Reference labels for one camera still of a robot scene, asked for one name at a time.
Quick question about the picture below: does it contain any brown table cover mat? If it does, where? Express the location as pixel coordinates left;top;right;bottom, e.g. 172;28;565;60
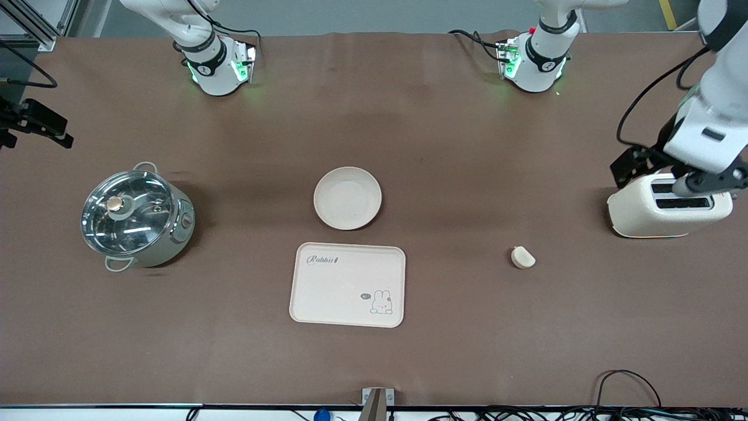
0;30;748;408

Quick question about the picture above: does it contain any black left arm base cable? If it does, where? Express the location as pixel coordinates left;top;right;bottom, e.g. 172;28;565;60
449;29;503;62

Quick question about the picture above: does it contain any white two-slot toaster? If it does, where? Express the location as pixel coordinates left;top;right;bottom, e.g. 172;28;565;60
607;170;734;239

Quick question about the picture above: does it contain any cream round plate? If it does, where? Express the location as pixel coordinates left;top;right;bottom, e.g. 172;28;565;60
313;167;383;231

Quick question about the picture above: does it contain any black right arm base cable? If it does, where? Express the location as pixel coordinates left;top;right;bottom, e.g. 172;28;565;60
186;0;262;56

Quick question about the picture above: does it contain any grey electric cooking pot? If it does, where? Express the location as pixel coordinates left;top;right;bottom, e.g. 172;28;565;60
81;162;196;272

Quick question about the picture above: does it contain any aluminium profile frame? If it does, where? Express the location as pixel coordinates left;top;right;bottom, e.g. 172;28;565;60
0;0;79;52

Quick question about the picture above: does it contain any black arm base cable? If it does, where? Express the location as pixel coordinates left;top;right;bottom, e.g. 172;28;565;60
186;0;262;56
449;29;503;62

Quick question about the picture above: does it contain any black looped floor cable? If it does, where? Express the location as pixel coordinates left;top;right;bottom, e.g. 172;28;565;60
595;370;662;410

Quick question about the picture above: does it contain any metal table edge bracket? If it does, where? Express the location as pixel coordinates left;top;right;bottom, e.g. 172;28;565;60
361;387;395;421

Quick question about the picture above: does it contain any cream rabbit print tray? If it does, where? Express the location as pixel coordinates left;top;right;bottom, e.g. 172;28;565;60
289;242;406;328

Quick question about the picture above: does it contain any glass pot lid with knob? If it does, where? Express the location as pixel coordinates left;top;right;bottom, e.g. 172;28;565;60
81;170;176;256

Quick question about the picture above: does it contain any black cable bundle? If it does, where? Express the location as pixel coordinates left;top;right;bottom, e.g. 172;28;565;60
409;406;748;421

